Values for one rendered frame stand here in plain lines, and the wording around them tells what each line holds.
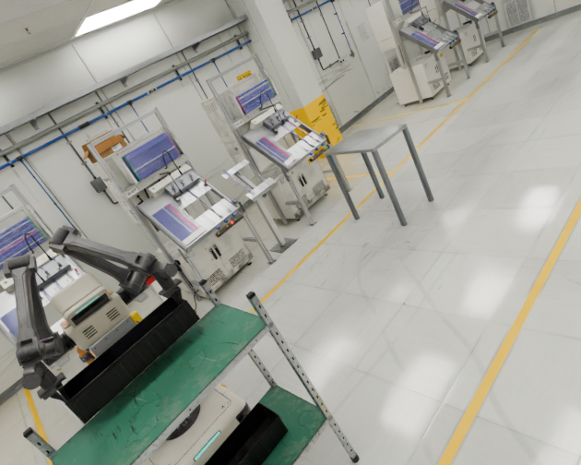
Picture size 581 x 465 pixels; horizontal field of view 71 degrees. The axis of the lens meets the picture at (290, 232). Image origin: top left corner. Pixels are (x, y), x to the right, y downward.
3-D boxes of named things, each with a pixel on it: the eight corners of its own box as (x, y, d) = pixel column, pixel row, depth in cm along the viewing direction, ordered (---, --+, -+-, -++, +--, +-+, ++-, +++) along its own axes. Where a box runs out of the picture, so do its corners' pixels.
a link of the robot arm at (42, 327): (38, 253, 177) (11, 258, 173) (30, 253, 164) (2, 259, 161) (64, 351, 179) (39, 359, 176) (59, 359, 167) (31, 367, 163)
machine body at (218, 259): (255, 260, 459) (229, 215, 435) (210, 302, 424) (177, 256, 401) (227, 256, 509) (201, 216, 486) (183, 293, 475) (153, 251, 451)
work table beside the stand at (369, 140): (405, 226, 372) (373, 149, 342) (354, 220, 432) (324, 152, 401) (434, 199, 389) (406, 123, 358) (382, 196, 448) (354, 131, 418)
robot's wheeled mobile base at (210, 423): (141, 461, 267) (118, 437, 258) (213, 387, 298) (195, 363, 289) (184, 521, 215) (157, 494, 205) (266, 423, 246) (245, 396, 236)
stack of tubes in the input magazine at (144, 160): (181, 155, 415) (166, 131, 405) (140, 181, 390) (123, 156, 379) (176, 156, 425) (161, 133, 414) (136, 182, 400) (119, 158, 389)
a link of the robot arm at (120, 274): (54, 232, 183) (42, 250, 178) (61, 222, 173) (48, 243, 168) (144, 277, 203) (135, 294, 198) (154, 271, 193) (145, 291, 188)
